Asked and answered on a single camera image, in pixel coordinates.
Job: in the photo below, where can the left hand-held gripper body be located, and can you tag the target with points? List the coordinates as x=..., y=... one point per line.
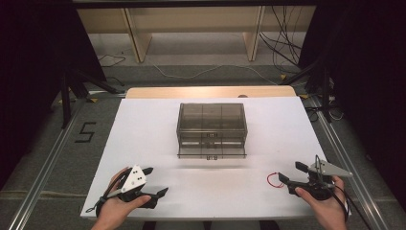
x=134, y=179

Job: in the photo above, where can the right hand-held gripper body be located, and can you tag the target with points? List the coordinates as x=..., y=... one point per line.
x=332, y=170

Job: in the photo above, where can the red rubber band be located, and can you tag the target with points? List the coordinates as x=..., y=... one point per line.
x=268, y=180

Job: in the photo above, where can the clear grey drawer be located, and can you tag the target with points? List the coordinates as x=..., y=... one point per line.
x=191, y=156

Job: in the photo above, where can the clear grey drawer cabinet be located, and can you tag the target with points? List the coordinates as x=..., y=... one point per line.
x=212, y=119

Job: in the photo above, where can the person's left hand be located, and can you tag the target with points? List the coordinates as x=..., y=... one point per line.
x=111, y=209

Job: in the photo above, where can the person's right hand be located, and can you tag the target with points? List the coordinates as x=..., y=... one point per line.
x=330, y=209

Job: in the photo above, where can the yellow tape marker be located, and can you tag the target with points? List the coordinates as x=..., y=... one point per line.
x=304, y=96
x=282, y=76
x=93, y=100

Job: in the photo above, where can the black tripod stand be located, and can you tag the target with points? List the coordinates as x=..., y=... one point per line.
x=65, y=102
x=325, y=96

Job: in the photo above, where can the black curtain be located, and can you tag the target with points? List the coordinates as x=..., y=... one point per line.
x=35, y=64
x=370, y=80

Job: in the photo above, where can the aluminium floor rail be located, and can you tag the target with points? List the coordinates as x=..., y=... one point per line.
x=348, y=159
x=48, y=166

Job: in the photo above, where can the wooden shelf frame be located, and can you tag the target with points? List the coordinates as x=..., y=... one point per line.
x=191, y=19

